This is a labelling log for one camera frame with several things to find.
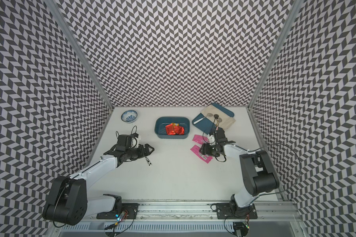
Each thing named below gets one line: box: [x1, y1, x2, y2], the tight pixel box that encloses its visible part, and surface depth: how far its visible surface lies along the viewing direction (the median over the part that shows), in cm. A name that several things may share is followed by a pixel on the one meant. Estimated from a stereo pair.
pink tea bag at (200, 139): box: [192, 134, 210, 145], surface depth 100 cm
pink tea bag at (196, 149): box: [190, 144, 214, 164], surface depth 93 cm
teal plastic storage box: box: [154, 116, 191, 140], surface depth 105 cm
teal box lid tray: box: [191, 102, 235, 135], surface depth 110 cm
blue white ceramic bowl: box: [120, 109, 138, 124], surface depth 113 cm
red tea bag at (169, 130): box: [165, 123, 177, 136], surface depth 103 cm
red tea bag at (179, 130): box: [174, 125, 185, 135], surface depth 103 cm
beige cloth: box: [200, 104, 237, 129], surface depth 114 cm
